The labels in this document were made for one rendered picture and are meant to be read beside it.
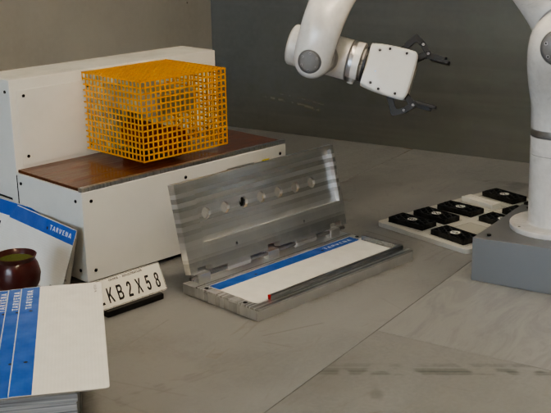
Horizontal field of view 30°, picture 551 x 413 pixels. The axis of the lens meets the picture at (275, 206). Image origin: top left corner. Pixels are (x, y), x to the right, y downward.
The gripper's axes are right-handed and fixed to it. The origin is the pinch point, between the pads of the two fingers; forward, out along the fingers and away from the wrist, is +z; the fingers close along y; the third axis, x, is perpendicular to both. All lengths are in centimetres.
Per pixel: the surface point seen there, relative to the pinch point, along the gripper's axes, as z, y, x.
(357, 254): -5.8, -37.4, -1.4
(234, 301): -22, -49, -30
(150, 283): -39, -51, -26
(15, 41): -163, -17, 145
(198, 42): -128, 4, 248
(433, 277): 10.3, -36.6, -5.9
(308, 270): -12.9, -41.9, -11.6
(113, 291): -43, -53, -33
